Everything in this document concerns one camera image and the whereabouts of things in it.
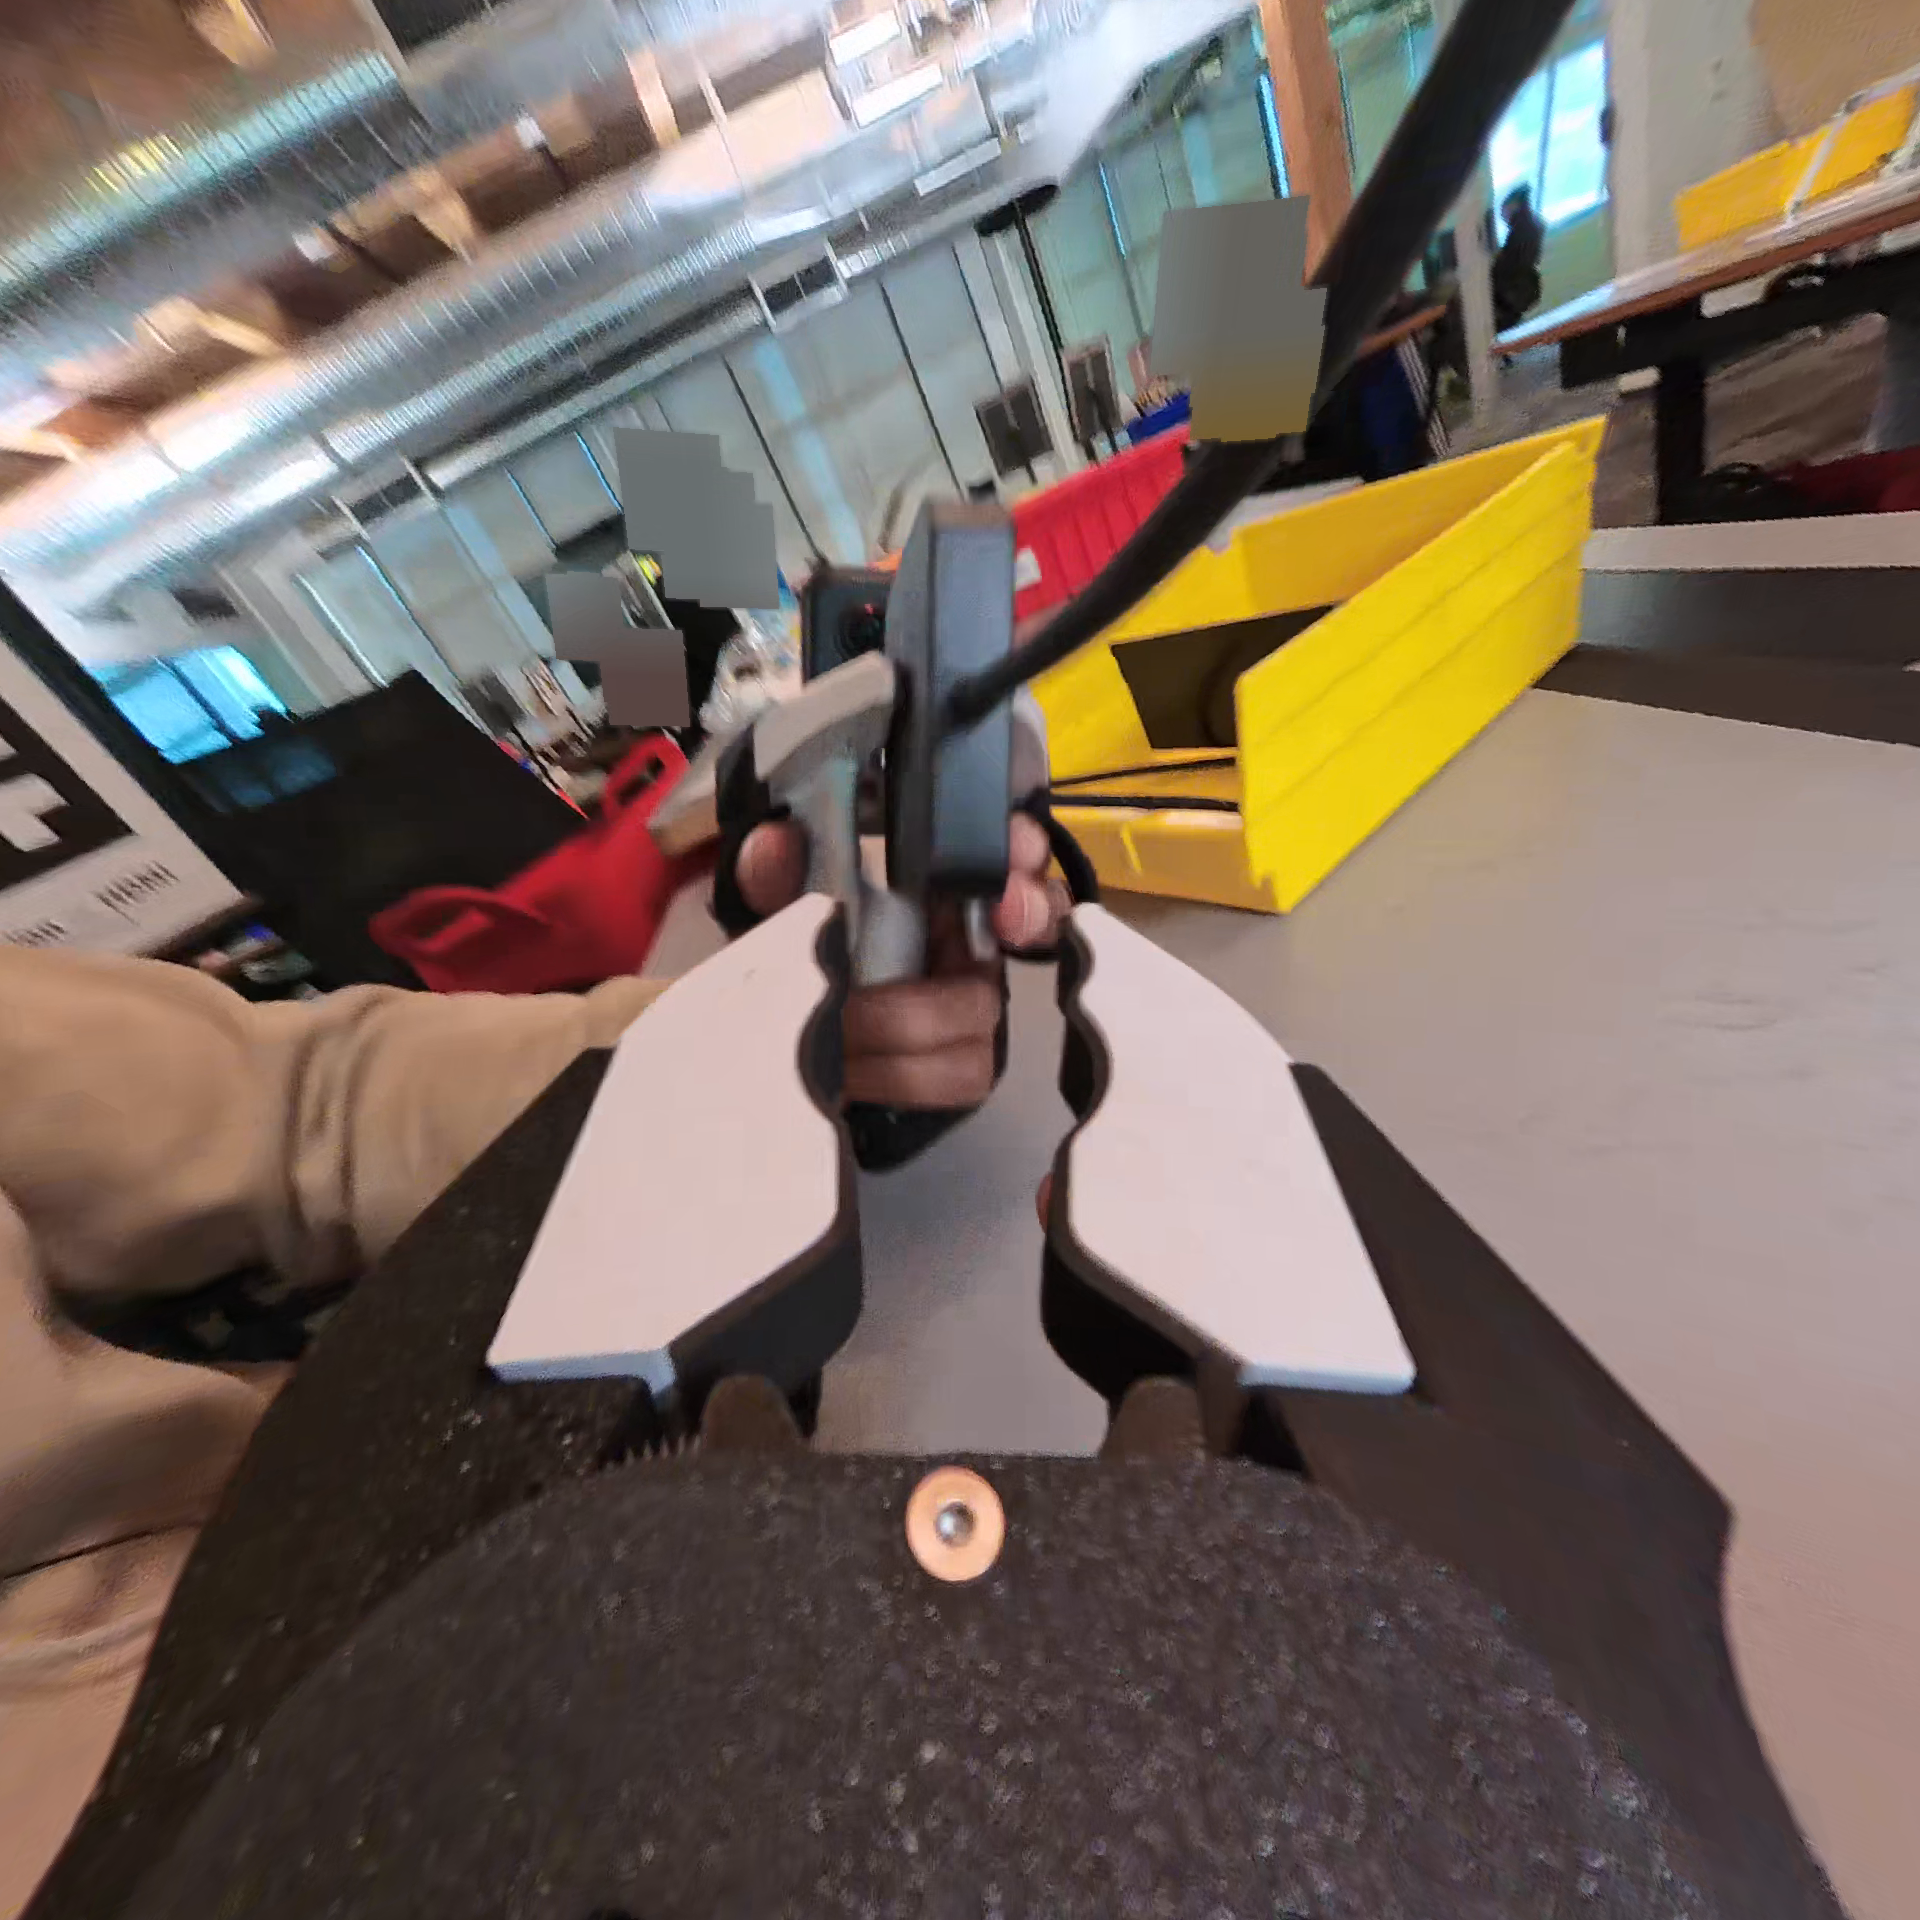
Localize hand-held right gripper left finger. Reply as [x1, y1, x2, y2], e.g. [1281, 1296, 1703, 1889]
[482, 890, 867, 1405]

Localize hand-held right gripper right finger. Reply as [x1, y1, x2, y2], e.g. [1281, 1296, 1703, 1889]
[1038, 900, 1416, 1397]

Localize grey metal hdmi switch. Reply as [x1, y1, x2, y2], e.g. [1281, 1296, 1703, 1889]
[884, 499, 1023, 890]

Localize black braided hdmi cable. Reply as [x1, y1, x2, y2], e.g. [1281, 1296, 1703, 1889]
[949, 0, 1580, 717]

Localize yellow plastic bin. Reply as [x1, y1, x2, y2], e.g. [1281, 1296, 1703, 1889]
[1672, 81, 1920, 250]
[1034, 419, 1612, 916]

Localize person's left forearm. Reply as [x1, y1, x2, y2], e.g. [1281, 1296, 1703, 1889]
[0, 944, 678, 1304]

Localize person's left hand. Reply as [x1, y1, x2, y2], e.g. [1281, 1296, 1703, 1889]
[733, 816, 1073, 1116]

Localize red bin with white label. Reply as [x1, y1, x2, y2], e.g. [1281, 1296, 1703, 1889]
[1007, 436, 1201, 625]

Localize red plastic basket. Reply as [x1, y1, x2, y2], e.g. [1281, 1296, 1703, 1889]
[368, 733, 725, 996]

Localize black panel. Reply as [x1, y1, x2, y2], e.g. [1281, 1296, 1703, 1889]
[177, 672, 598, 976]

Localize white tag sign board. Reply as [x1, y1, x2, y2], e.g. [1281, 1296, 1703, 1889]
[0, 575, 248, 964]

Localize wooden table black legs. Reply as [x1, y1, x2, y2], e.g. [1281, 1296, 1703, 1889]
[1493, 188, 1920, 521]

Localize silver ventilation duct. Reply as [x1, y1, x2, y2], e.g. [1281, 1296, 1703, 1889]
[0, 48, 838, 345]

